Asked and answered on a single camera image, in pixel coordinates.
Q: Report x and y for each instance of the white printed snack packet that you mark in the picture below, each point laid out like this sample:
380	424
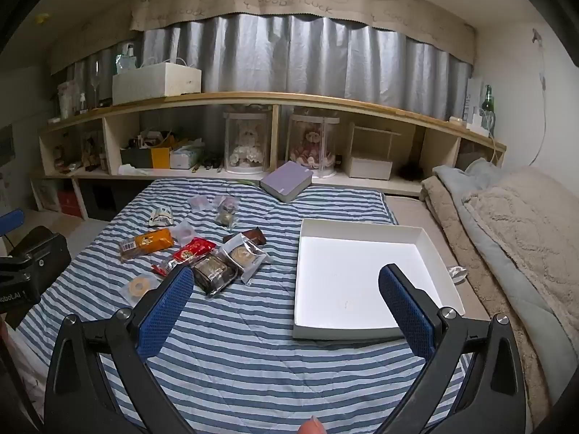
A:
162	217

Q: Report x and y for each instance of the green plant sprig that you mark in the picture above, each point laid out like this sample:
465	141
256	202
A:
246	183

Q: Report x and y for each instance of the clear purple pastry packet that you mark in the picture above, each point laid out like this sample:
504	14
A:
227	203

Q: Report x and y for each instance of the red snack packet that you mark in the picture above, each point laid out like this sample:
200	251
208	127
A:
192	249

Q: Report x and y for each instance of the wine glass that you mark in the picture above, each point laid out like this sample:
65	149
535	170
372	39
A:
95	77

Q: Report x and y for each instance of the beige round pastry packet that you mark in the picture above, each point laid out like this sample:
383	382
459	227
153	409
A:
138	288

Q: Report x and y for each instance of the grey blue blanket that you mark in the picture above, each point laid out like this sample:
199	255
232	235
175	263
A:
515	275

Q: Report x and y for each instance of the clear round mooncake packet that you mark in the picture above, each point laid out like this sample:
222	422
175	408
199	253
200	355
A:
244	257

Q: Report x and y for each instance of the dark green box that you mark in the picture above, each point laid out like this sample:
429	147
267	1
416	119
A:
135	158

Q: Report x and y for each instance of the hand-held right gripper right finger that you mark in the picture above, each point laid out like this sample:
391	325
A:
407	314

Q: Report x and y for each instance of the white shallow box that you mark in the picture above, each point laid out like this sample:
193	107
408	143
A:
353	280

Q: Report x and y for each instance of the red box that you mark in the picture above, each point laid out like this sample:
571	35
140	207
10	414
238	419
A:
67	201

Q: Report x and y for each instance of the crumpled silver wrapper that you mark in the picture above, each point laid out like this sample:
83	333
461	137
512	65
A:
457	273

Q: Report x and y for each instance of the white patterned bag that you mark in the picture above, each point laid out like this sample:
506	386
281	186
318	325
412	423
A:
66	99

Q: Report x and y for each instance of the pale green tissue box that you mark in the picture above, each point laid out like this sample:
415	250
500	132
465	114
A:
185	159

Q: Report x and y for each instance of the clear pink pastry packet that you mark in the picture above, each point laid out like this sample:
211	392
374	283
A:
199	204
184	233

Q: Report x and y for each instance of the orange snack packet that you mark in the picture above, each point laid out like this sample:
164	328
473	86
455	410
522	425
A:
151	242

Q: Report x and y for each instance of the small wooden frame organizer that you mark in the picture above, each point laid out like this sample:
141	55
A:
371	167

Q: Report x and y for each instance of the brown snack packet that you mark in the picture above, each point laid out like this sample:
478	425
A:
249	237

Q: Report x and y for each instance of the beige fluffy blanket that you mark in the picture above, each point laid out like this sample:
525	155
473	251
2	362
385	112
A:
533	226

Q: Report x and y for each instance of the tall white box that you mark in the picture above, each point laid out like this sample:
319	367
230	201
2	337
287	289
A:
472	104

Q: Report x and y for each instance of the long wooden shelf unit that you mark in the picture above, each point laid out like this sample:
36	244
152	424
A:
190	99

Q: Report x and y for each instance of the red doll in clear case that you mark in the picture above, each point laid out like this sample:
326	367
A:
312	144

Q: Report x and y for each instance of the tan fleece blanket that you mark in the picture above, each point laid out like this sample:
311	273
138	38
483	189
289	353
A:
479	262

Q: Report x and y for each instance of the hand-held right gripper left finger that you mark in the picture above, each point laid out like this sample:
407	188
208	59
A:
167	314

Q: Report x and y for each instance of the lavender box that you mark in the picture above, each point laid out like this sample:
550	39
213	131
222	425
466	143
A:
287	176

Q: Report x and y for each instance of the clear dark snack packet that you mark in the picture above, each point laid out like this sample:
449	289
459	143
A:
215	273

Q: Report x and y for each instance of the large white box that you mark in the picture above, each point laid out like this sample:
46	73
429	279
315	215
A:
154	83

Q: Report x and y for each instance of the person's right hand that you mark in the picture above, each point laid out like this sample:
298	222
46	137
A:
313	426

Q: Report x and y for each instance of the green glass bottle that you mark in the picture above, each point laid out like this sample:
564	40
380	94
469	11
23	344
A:
487	101

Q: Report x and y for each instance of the white doll in clear case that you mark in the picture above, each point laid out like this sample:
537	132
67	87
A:
248	140

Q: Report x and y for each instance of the blue striped blanket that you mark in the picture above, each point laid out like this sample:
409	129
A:
253	325

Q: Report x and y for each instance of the dark tangled small items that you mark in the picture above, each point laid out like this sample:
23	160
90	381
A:
210	161

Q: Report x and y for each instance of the silver grey curtain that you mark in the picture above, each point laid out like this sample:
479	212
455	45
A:
271	54

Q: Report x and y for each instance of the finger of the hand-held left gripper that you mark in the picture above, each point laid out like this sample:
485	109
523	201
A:
11	222
47	253

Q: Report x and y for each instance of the black fluffy item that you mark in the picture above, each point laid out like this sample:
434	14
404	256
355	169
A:
410	172

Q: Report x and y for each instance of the orange box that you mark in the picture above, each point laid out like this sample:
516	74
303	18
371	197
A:
160	158

